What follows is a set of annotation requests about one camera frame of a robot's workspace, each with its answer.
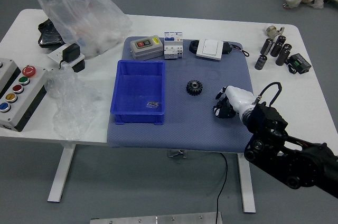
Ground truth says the small clear parts bag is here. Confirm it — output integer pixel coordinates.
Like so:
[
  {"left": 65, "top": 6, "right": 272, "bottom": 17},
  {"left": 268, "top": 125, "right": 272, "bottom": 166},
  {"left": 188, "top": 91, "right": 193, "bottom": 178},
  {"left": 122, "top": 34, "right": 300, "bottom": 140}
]
[{"left": 145, "top": 100, "right": 161, "bottom": 110}]

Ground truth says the blue push button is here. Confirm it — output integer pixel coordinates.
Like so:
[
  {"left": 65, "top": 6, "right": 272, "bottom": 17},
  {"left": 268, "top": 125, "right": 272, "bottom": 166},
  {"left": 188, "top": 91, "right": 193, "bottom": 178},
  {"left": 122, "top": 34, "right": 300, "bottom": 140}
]
[{"left": 0, "top": 101, "right": 12, "bottom": 114}]

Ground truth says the red emergency stop button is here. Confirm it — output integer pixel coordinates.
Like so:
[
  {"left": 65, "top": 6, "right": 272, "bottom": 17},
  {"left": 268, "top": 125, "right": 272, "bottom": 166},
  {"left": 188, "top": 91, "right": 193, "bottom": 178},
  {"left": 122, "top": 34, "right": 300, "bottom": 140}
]
[{"left": 22, "top": 66, "right": 36, "bottom": 78}]

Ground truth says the white flat plate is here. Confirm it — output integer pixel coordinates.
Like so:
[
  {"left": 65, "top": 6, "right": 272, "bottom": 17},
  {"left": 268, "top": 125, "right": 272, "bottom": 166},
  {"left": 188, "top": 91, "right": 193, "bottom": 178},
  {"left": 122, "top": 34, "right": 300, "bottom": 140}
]
[{"left": 47, "top": 44, "right": 86, "bottom": 68}]

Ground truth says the yellow push button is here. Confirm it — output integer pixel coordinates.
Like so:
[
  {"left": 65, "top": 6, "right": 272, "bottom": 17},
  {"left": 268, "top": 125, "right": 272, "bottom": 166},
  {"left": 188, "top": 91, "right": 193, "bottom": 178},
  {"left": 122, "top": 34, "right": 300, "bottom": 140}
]
[{"left": 5, "top": 92, "right": 18, "bottom": 104}]

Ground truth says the black cylindrical capacitor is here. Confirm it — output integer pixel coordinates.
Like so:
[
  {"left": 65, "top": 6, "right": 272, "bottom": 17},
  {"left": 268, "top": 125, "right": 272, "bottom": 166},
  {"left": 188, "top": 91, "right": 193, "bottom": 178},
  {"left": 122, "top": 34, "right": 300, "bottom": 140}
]
[
  {"left": 274, "top": 35, "right": 286, "bottom": 48},
  {"left": 261, "top": 38, "right": 273, "bottom": 55},
  {"left": 281, "top": 43, "right": 293, "bottom": 56},
  {"left": 254, "top": 54, "right": 268, "bottom": 71},
  {"left": 275, "top": 49, "right": 291, "bottom": 66},
  {"left": 270, "top": 42, "right": 283, "bottom": 57}
]

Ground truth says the crumpled clear bubble wrap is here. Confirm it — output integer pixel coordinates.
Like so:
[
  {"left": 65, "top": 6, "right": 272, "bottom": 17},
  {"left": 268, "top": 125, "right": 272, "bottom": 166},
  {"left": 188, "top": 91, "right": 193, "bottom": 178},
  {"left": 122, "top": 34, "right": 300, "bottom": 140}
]
[{"left": 45, "top": 66, "right": 102, "bottom": 142}]

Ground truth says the white circuit breaker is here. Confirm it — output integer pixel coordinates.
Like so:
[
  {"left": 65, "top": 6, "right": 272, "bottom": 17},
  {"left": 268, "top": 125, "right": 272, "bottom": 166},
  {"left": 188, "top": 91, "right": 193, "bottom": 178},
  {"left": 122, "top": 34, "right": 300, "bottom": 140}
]
[{"left": 163, "top": 31, "right": 185, "bottom": 61}]

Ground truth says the grey push-button switch box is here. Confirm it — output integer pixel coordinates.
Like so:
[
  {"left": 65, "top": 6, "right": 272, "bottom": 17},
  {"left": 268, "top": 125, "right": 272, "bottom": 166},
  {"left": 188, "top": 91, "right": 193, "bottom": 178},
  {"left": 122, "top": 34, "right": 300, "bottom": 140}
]
[{"left": 130, "top": 35, "right": 164, "bottom": 60}]

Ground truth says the white table leg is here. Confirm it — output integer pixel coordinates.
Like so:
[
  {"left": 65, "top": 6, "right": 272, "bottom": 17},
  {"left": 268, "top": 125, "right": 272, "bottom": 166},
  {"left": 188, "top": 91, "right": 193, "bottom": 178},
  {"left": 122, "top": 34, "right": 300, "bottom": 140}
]
[
  {"left": 47, "top": 143, "right": 78, "bottom": 203},
  {"left": 236, "top": 152, "right": 257, "bottom": 214}
]

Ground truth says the black floor cable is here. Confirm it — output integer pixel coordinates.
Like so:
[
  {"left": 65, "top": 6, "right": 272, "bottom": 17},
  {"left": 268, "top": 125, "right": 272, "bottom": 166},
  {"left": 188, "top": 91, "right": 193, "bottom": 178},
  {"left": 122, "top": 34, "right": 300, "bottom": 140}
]
[{"left": 214, "top": 152, "right": 229, "bottom": 224}]

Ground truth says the blue plastic bin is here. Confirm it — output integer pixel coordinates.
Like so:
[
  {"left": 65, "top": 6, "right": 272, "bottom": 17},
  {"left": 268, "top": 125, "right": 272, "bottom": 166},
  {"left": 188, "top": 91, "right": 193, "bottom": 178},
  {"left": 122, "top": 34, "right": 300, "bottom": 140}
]
[{"left": 109, "top": 59, "right": 167, "bottom": 126}]

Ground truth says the black adapter with wires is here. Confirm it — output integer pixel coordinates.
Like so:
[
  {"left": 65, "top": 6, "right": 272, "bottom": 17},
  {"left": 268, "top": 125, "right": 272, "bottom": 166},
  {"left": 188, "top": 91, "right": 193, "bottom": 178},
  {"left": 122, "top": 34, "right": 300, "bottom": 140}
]
[{"left": 223, "top": 42, "right": 250, "bottom": 57}]

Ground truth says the large clear plastic bag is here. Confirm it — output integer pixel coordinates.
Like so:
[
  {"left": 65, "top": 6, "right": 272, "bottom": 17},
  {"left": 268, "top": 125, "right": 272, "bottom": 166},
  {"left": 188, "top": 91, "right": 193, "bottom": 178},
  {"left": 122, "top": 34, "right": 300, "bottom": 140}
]
[{"left": 33, "top": 0, "right": 133, "bottom": 60}]

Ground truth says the blue padded mat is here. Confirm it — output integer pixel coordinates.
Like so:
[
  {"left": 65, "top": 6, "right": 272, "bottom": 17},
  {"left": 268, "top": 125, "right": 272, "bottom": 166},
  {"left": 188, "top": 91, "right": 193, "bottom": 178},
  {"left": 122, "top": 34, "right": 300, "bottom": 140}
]
[{"left": 107, "top": 35, "right": 256, "bottom": 154}]

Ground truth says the black module green terminal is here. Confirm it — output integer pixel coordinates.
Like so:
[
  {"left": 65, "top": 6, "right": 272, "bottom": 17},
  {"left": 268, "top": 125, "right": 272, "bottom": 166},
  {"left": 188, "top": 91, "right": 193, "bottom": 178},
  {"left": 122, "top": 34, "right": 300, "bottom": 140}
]
[{"left": 287, "top": 53, "right": 313, "bottom": 75}]

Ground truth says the white wall switch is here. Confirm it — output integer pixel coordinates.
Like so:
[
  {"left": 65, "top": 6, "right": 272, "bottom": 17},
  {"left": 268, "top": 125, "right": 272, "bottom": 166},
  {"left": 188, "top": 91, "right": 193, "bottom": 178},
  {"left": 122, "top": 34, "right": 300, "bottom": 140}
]
[{"left": 195, "top": 39, "right": 226, "bottom": 62}]

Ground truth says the black power adapter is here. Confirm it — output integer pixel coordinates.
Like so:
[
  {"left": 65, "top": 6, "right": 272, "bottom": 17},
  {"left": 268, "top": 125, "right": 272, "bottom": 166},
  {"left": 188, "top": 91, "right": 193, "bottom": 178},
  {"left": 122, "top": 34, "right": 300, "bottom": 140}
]
[{"left": 58, "top": 43, "right": 81, "bottom": 70}]

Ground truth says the metal table bracket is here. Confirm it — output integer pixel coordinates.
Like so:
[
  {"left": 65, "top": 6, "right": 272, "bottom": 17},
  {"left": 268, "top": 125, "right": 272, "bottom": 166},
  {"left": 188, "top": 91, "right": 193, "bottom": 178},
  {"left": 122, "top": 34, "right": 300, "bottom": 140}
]
[{"left": 166, "top": 149, "right": 189, "bottom": 159}]

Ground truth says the small black block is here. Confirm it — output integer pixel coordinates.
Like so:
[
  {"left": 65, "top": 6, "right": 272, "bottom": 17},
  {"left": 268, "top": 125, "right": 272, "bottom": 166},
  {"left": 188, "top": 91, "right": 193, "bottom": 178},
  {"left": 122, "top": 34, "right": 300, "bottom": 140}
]
[{"left": 71, "top": 59, "right": 86, "bottom": 73}]

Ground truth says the big black gear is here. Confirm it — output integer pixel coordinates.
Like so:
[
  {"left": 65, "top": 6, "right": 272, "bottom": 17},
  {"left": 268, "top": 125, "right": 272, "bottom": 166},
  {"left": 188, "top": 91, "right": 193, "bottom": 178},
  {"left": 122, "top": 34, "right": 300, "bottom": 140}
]
[{"left": 186, "top": 79, "right": 204, "bottom": 97}]

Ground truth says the grey five-button control box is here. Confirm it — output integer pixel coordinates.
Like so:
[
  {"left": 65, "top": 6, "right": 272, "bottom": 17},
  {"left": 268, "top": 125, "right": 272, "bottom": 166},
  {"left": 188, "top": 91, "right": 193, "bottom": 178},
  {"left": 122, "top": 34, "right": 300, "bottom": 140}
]
[{"left": 0, "top": 60, "right": 50, "bottom": 133}]

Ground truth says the silver metal fitting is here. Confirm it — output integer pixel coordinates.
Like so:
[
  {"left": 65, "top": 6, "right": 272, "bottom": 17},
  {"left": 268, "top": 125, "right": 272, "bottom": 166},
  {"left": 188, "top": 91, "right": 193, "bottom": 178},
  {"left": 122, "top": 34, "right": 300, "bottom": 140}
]
[{"left": 265, "top": 25, "right": 287, "bottom": 38}]

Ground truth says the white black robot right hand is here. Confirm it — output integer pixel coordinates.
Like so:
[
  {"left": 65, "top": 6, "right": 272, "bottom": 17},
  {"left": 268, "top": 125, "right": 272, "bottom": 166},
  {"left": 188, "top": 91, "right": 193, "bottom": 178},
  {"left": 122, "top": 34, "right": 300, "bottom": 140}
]
[{"left": 213, "top": 85, "right": 258, "bottom": 119}]

